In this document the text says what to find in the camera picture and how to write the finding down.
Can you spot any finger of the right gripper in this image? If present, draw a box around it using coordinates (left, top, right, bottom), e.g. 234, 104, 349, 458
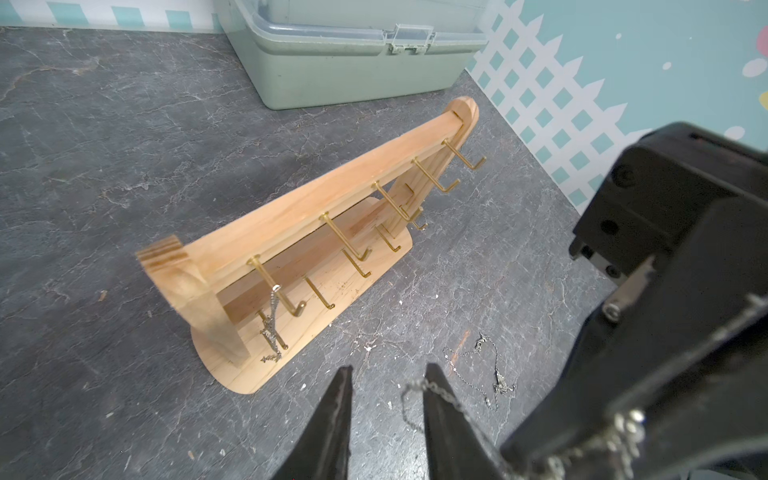
501, 198, 767, 479

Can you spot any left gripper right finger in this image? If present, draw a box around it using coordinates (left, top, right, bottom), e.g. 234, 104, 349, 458
422, 363, 503, 480

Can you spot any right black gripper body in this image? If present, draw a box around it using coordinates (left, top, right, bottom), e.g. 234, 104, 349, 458
569, 122, 767, 282

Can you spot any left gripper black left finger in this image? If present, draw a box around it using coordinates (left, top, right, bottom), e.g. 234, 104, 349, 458
273, 366, 353, 480

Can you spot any wooden jewelry display stand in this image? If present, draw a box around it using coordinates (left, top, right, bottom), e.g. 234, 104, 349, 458
137, 96, 479, 394

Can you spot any green plastic storage box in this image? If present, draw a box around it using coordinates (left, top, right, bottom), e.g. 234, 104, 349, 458
214, 0, 487, 110

